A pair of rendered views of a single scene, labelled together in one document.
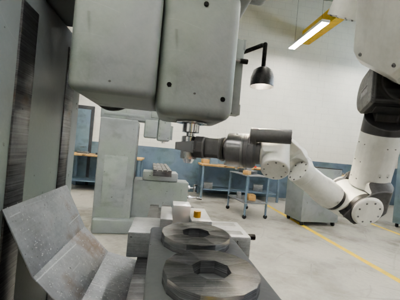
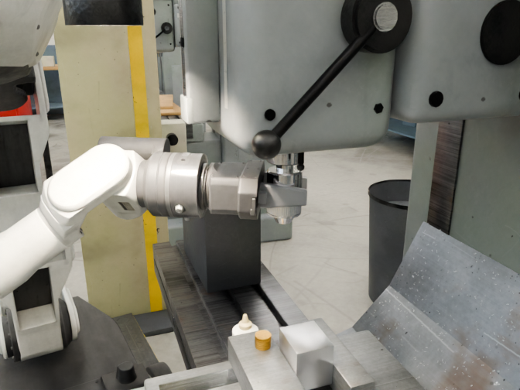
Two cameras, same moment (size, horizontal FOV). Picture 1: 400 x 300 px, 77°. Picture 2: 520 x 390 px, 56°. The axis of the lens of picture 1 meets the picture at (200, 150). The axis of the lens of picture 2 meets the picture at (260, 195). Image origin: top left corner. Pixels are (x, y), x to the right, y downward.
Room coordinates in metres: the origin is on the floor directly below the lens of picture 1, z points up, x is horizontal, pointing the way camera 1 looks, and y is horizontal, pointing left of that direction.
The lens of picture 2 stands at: (1.29, -0.13, 1.44)
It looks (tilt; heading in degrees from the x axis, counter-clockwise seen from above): 19 degrees down; 168
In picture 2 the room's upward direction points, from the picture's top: straight up
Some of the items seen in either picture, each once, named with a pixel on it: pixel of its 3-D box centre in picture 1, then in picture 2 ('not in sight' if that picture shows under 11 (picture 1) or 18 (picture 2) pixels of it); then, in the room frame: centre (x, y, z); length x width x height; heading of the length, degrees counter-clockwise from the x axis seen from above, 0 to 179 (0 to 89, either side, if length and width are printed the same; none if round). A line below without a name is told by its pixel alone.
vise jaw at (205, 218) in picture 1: (197, 220); (265, 377); (0.78, -0.01, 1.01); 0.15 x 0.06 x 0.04; 8
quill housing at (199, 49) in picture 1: (194, 63); (291, 5); (0.69, 0.03, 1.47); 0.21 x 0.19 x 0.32; 8
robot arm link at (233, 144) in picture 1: (221, 149); (217, 188); (0.67, -0.06, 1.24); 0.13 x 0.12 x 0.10; 163
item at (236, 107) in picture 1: (234, 78); (196, 28); (0.71, -0.08, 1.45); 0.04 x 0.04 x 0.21; 8
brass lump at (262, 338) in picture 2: (197, 213); (262, 340); (0.74, -0.01, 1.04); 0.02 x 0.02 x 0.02
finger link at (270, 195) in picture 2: not in sight; (282, 196); (0.72, 0.02, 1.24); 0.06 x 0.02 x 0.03; 73
